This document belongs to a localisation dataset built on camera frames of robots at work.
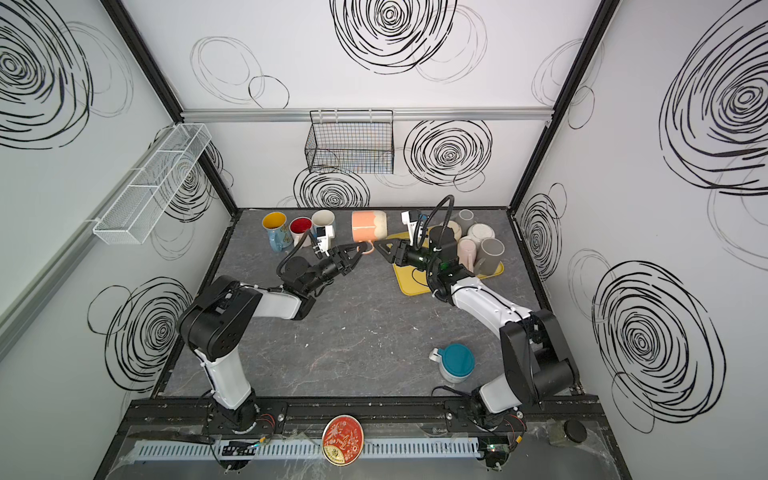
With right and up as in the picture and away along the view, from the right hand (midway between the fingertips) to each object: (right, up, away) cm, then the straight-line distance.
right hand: (374, 245), depth 78 cm
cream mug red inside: (-29, +6, +28) cm, 40 cm away
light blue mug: (-20, +9, +28) cm, 36 cm away
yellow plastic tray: (+10, -9, -4) cm, 14 cm away
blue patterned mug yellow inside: (-34, +3, +24) cm, 41 cm away
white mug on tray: (+36, +4, +25) cm, 44 cm away
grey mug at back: (+31, +8, +28) cm, 43 cm away
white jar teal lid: (+21, -30, -2) cm, 37 cm away
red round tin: (-7, -45, -10) cm, 46 cm away
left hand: (-2, -1, +1) cm, 2 cm away
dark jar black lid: (+42, -41, -13) cm, 60 cm away
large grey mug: (+36, -6, +16) cm, 39 cm away
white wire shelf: (-59, +8, -5) cm, 60 cm away
